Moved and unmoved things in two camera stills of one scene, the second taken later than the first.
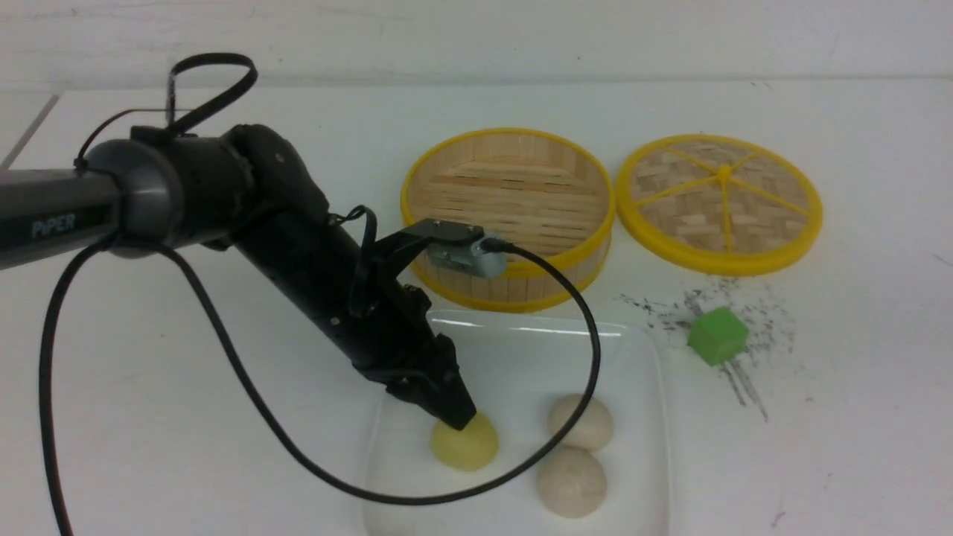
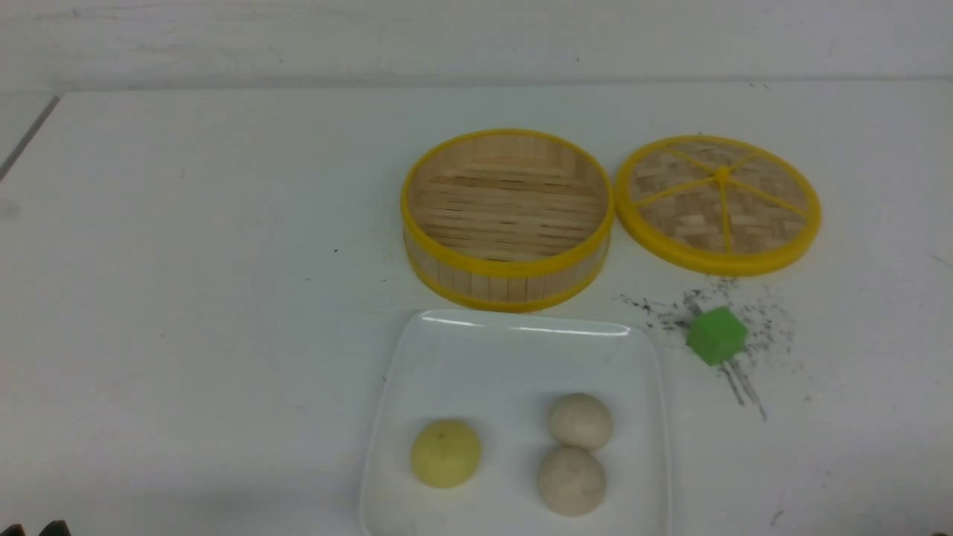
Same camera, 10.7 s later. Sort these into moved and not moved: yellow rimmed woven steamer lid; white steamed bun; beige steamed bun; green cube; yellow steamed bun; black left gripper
Moved: yellow steamed bun; black left gripper
Not moved: beige steamed bun; green cube; white steamed bun; yellow rimmed woven steamer lid
